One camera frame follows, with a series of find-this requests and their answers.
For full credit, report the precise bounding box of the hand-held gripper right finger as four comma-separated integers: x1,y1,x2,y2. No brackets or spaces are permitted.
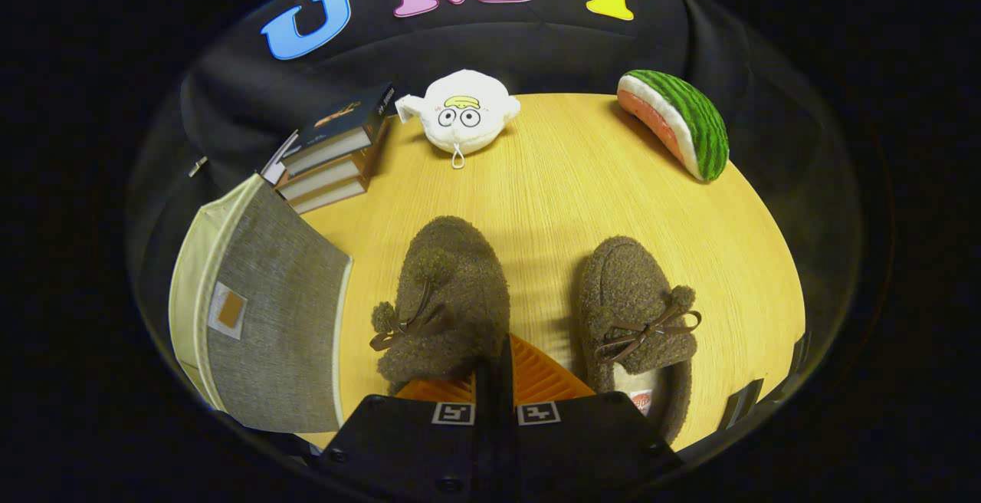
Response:
497,334,683,503

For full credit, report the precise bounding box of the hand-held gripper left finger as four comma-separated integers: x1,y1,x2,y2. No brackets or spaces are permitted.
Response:
318,350,495,503

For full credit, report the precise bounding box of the brown fuzzy shoe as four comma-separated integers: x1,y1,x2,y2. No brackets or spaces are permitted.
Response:
576,236,702,445
370,215,512,396

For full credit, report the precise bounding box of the grey fabric storage box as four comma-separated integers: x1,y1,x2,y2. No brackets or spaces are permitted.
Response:
169,173,353,435

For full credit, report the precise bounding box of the brown cover book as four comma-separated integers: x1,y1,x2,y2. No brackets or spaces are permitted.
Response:
274,146,384,201
287,173,369,215

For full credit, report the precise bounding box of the white ghost plush toy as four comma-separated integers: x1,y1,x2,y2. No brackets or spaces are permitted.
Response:
395,68,522,170

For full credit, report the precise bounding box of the dark blue hardcover book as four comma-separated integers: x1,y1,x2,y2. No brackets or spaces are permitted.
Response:
280,83,397,178

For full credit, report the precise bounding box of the watermelon slice plush toy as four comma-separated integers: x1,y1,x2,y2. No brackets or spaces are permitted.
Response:
617,68,730,183

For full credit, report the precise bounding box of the black backdrop cloth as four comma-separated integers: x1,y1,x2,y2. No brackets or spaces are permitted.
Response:
126,0,867,473

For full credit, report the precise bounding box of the black table edge bracket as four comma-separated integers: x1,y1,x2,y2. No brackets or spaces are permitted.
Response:
717,379,767,431

